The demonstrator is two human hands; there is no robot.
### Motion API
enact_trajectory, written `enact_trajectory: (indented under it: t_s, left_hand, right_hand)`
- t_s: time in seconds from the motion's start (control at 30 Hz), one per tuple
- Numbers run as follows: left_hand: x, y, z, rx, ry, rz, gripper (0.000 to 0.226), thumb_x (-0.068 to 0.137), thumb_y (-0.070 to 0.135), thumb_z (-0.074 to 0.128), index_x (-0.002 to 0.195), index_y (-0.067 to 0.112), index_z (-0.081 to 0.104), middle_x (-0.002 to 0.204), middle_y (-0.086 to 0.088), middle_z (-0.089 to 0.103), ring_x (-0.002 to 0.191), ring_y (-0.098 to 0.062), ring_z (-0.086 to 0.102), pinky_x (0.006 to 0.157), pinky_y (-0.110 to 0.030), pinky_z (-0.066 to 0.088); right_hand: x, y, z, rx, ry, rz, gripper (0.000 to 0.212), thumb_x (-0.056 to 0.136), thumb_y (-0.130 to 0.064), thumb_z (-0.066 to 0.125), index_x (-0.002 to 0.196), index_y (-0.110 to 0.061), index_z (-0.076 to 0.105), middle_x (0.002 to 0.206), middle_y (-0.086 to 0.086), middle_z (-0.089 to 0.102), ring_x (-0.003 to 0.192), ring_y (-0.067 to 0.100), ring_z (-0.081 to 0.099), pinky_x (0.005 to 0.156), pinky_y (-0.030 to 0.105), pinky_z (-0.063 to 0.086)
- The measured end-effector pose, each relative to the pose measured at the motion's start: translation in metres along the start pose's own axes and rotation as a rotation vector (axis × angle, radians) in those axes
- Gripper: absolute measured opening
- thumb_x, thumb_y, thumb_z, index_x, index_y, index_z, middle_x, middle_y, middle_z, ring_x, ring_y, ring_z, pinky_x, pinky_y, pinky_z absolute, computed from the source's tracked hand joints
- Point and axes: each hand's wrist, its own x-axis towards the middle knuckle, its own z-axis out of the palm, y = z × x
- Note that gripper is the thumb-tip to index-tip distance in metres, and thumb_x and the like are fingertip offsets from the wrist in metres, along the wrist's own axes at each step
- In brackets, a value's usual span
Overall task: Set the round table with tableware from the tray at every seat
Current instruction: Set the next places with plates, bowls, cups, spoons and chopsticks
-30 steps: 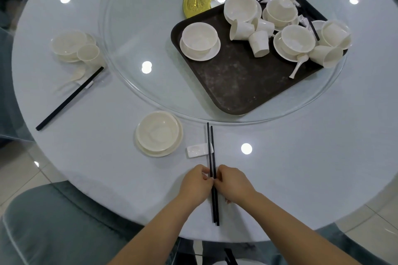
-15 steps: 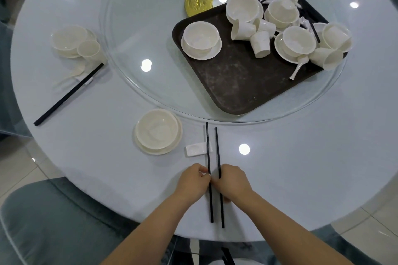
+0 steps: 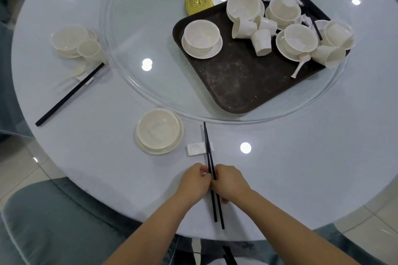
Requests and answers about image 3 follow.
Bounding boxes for black dangling strap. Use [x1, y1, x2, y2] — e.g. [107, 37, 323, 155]
[222, 245, 239, 265]

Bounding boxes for person's right forearm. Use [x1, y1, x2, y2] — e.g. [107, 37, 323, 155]
[239, 190, 361, 265]

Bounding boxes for person's left hand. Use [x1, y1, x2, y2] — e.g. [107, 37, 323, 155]
[175, 163, 213, 205]

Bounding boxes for person's right hand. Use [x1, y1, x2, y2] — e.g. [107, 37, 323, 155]
[211, 164, 254, 205]

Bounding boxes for person's left forearm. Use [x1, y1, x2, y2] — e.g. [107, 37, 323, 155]
[102, 192, 199, 265]

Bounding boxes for bunch of black chopsticks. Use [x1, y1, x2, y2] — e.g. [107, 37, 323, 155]
[258, 0, 323, 41]

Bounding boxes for black tray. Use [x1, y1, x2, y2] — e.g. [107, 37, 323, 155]
[172, 0, 352, 115]

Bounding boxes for glass lazy susan turntable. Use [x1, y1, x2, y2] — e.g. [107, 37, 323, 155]
[99, 0, 351, 123]

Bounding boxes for white round table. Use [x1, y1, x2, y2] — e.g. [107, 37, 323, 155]
[11, 0, 398, 241]

